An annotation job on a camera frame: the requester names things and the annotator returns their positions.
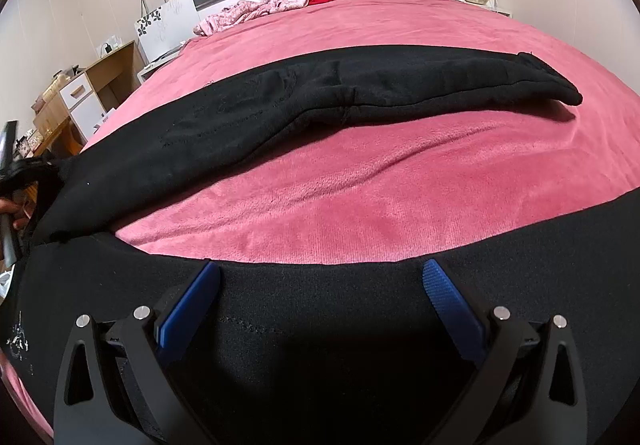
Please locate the white nightstand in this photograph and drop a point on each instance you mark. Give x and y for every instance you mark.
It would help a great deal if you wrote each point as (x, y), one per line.
(150, 72)
(502, 11)

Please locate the pink bed blanket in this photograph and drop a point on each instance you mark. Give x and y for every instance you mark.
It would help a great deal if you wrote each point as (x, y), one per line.
(375, 195)

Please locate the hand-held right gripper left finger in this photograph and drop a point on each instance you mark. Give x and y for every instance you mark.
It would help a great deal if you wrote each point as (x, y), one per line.
(190, 305)

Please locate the wall socket with charger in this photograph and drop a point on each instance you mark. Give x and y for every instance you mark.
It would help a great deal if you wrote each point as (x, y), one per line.
(111, 47)

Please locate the black pants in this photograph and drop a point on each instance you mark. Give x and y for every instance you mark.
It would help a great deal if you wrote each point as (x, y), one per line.
(350, 325)

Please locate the person's left hand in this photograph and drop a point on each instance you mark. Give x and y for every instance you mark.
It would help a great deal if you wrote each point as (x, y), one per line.
(12, 210)

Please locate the pink patterned cloth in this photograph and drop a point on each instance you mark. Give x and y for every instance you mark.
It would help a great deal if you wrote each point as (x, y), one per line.
(240, 12)

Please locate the brown cardboard box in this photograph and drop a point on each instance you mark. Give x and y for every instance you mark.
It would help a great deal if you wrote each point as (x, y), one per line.
(115, 70)

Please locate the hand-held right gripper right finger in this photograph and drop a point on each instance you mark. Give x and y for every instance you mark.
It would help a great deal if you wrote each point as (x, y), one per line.
(450, 305)

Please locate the beige box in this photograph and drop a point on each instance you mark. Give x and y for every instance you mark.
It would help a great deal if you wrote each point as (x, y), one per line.
(54, 87)

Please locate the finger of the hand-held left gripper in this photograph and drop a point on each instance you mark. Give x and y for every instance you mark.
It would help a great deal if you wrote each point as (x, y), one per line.
(30, 171)

